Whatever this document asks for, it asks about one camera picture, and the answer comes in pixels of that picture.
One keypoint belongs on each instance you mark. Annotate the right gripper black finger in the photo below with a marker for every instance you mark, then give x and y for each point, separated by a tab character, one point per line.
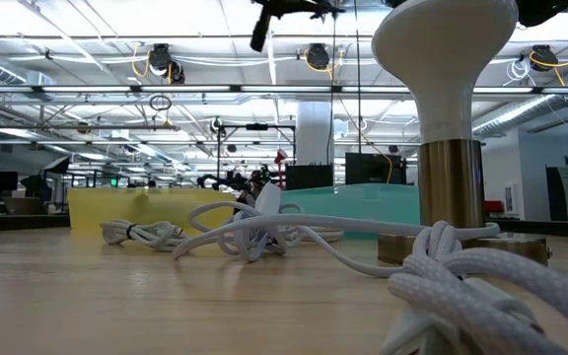
260	29

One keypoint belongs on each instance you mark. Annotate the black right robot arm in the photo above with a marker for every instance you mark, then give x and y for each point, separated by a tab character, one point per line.
540	12

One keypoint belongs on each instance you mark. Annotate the long ceiling light bar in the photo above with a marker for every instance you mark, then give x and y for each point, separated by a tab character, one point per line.
190	89

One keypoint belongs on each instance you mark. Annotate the white building column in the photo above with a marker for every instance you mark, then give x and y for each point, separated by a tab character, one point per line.
313	133

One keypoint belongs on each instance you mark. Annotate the red desk lamp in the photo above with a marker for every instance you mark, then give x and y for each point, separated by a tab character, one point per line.
280	158

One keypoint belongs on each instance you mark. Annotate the person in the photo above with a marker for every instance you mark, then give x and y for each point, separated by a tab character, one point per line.
255	180

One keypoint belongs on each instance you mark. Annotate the black monitor back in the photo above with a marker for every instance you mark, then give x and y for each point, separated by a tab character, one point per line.
308	177

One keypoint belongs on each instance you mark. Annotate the white power adapter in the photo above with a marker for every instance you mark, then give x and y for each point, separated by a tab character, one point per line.
268	199

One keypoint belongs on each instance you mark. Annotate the wide black monitor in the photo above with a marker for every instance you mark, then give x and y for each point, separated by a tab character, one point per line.
368	170

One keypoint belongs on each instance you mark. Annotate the teal plastic bin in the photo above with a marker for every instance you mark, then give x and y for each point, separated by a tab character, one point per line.
363	204

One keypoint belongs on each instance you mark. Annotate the yellow plastic bin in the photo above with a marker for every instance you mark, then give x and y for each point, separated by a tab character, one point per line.
116	207

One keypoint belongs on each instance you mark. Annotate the white and brass lamp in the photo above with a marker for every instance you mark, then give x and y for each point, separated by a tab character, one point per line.
451	182

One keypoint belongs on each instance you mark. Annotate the red box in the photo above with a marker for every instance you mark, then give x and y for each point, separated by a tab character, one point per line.
494	206

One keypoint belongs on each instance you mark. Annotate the black metal rig frame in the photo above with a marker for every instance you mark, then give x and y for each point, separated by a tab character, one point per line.
219	148

